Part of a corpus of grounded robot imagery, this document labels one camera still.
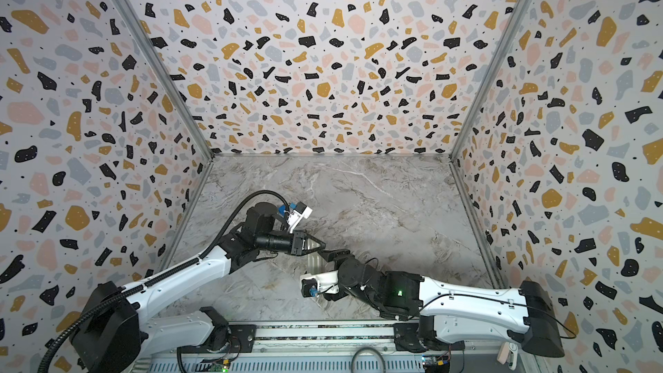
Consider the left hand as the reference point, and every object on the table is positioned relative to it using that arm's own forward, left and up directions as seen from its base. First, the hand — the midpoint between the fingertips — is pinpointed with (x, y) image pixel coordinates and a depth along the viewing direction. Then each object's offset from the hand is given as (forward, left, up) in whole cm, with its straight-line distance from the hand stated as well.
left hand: (323, 245), depth 71 cm
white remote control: (-4, +2, -4) cm, 6 cm away
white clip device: (-24, -50, -18) cm, 59 cm away
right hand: (-4, +1, +1) cm, 4 cm away
